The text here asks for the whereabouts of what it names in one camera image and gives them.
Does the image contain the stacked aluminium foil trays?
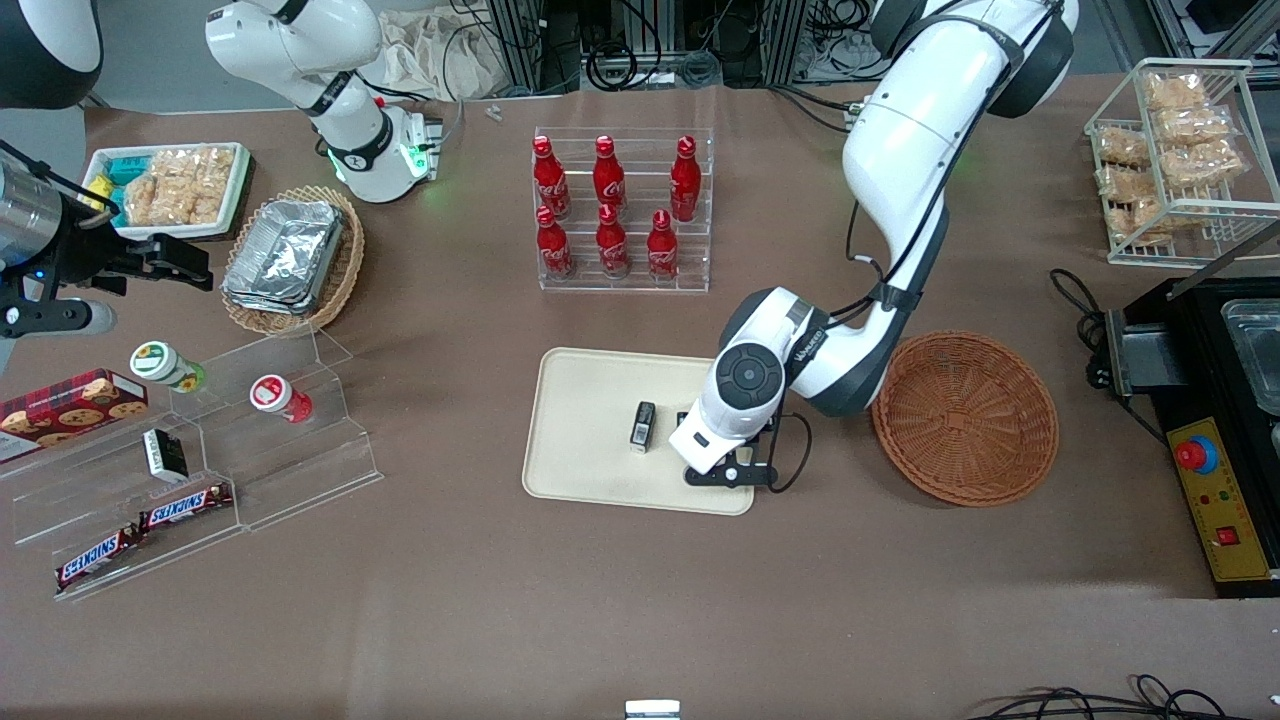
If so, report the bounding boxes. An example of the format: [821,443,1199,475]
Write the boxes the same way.
[221,199,347,317]

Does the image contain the clear acrylic step shelf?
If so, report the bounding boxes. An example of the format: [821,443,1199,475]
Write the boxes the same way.
[0,327,385,605]

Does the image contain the clear acrylic bottle rack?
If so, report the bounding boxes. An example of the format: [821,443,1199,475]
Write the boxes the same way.
[532,126,715,295]

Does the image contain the black appliance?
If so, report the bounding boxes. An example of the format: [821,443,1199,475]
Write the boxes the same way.
[1105,220,1280,602]

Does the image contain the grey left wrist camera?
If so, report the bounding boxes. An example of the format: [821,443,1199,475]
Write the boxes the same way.
[684,444,783,492]

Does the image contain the yellow emergency stop box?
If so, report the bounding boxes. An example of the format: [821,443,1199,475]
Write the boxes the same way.
[1166,415,1277,585]

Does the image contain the white rectangular snack tray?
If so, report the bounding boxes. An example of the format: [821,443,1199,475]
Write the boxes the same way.
[82,142,252,242]

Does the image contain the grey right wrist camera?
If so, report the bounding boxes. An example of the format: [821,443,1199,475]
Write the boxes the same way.
[0,282,118,338]

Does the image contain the small black white box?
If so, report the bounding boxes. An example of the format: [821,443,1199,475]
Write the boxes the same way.
[142,428,190,484]

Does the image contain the brown wicker basket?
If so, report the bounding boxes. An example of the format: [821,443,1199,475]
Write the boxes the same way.
[871,331,1060,508]

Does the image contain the aluminium frame post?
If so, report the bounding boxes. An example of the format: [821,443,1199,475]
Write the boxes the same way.
[763,0,809,87]
[488,0,547,97]

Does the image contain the snickers bar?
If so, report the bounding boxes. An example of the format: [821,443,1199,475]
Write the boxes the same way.
[54,526,145,592]
[137,483,235,533]

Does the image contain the light wicker basket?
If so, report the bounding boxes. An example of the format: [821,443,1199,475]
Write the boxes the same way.
[219,185,366,337]

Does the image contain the green-lid cup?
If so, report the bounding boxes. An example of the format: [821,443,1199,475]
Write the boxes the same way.
[129,340,207,394]

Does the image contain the black looped cables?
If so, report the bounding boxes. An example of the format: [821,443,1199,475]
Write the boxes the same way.
[965,674,1280,720]

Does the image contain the steel pan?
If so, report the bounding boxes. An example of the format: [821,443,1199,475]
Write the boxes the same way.
[1221,299,1280,417]

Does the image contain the beige cloth bag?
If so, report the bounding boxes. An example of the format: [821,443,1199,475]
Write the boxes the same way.
[378,6,507,102]

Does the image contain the fried snack bag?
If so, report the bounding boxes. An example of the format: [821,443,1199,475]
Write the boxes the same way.
[1152,105,1234,145]
[1096,125,1152,167]
[1096,165,1161,202]
[1160,140,1247,190]
[1110,198,1179,245]
[1144,72,1209,111]

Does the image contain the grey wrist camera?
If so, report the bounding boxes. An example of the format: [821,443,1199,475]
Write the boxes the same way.
[0,282,118,338]
[684,444,783,492]

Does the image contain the red cola bottle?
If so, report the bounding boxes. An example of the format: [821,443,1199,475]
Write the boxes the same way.
[535,205,577,281]
[592,134,629,222]
[669,135,703,224]
[532,135,572,222]
[646,208,681,281]
[595,203,632,279]

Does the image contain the black coiled cable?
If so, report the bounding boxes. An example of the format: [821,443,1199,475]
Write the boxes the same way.
[584,42,642,92]

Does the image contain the beige plastic tray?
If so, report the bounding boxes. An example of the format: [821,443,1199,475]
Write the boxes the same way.
[521,347,759,517]

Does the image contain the red-lid cup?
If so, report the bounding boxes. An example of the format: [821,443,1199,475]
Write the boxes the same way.
[249,373,314,424]

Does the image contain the black base cables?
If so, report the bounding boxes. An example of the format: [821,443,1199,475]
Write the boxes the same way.
[768,82,867,133]

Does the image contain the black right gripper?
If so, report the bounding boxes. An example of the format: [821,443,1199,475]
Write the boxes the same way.
[42,208,215,297]

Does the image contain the rice cracker bag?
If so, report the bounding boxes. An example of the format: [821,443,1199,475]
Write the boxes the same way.
[122,150,196,228]
[185,147,237,226]

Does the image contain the white wire rack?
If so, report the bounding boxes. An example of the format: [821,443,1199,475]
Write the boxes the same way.
[1084,56,1280,268]

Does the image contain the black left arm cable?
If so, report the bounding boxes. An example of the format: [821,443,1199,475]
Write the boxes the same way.
[770,0,1063,495]

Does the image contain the red cookie box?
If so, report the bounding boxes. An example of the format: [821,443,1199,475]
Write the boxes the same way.
[0,368,150,464]

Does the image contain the black appliance power cable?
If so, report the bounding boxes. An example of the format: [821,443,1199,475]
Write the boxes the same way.
[1049,267,1167,443]

